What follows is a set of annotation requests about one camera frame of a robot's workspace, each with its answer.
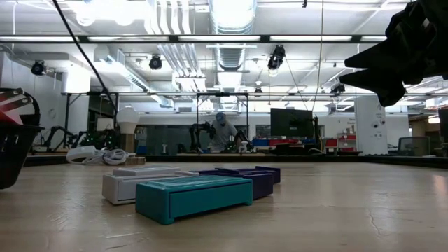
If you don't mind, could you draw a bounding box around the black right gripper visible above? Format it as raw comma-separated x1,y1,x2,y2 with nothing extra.
338,0,448,108

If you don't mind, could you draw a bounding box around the teal plastic box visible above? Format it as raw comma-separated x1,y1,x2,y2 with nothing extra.
134,174,254,226

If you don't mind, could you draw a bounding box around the white windowed box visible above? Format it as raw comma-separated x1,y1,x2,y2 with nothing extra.
101,170,201,206

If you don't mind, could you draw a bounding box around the black plastic basket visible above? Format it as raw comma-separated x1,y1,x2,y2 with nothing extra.
0,122,46,190

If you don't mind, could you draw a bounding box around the black ceiling spotlight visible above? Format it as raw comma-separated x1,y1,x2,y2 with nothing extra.
329,83,347,96
29,59,46,77
267,44,286,71
148,55,163,71

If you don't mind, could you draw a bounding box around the white round pillar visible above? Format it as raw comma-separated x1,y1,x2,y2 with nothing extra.
353,94,389,155

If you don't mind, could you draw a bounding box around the red storage shelf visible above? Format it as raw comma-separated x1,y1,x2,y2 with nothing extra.
323,132,358,153

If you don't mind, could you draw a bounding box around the black computer monitor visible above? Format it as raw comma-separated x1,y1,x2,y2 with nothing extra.
269,107,314,139

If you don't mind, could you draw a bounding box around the person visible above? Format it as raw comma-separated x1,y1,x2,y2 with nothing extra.
209,111,239,153

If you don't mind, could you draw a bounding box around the white light bulb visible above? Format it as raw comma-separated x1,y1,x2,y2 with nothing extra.
115,106,141,135

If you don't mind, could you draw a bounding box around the wooden lamp base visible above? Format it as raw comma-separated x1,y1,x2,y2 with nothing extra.
118,133,147,166

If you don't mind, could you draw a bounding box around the silver ventilation duct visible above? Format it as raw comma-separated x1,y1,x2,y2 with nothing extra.
209,0,258,73

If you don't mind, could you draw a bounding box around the black background table frame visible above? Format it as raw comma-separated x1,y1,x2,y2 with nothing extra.
195,91,250,155

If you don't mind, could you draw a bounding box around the black metal table frame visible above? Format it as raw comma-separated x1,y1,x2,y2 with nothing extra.
0,34,448,169

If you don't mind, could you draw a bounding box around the thin black cable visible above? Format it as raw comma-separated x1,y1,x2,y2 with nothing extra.
51,0,119,113

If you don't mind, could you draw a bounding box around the white lamp cable with switch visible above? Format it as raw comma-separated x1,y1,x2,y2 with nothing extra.
65,145,137,167

